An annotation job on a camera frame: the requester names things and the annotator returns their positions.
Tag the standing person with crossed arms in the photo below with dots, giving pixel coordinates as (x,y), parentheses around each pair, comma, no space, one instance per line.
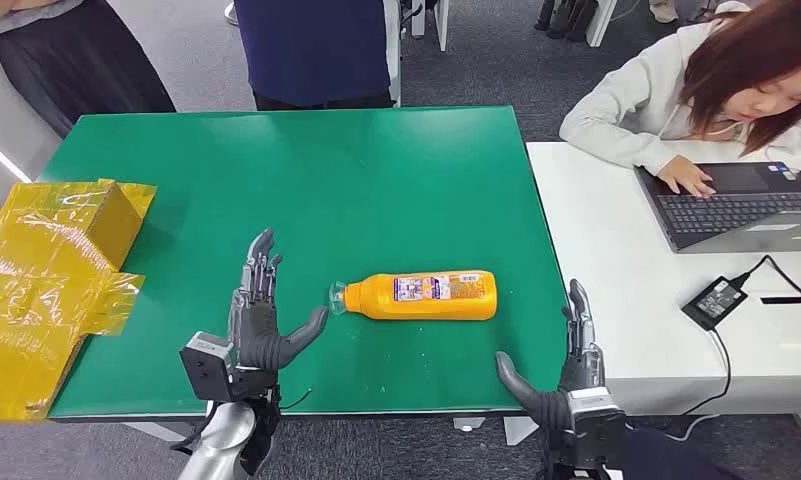
(75,66)

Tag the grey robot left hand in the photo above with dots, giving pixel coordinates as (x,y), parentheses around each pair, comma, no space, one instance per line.
(254,331)

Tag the white table foot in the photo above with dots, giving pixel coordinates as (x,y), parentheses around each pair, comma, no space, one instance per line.
(519,429)
(469,424)

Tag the dark grey laptop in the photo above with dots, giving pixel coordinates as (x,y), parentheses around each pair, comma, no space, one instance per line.
(731,212)

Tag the white desk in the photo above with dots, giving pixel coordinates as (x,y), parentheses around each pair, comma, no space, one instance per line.
(625,298)

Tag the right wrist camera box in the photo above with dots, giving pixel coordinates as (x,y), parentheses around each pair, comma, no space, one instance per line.
(595,424)

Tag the seated person at laptop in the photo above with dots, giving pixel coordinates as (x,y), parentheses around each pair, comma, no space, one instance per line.
(645,99)

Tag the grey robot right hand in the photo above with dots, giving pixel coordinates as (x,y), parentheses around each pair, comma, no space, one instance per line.
(575,371)

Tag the standing person in dark blue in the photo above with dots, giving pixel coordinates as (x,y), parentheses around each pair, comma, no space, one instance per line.
(314,53)

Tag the black power adapter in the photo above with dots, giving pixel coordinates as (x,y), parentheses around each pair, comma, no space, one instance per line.
(714,303)

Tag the yellow taped cardboard box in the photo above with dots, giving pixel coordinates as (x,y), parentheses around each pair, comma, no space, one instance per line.
(42,278)

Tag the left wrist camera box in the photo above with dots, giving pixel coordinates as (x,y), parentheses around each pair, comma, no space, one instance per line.
(204,368)

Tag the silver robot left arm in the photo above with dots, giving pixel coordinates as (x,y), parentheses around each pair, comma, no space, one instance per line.
(221,437)

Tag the white furniture leg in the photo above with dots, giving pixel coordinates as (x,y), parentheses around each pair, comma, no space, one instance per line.
(601,23)

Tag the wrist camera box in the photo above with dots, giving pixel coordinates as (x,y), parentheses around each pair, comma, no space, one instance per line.
(204,368)
(595,424)

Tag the orange detergent bottle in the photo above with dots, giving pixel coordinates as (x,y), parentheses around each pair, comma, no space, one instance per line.
(433,298)

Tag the green table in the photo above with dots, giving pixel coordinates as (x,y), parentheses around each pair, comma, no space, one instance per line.
(347,199)

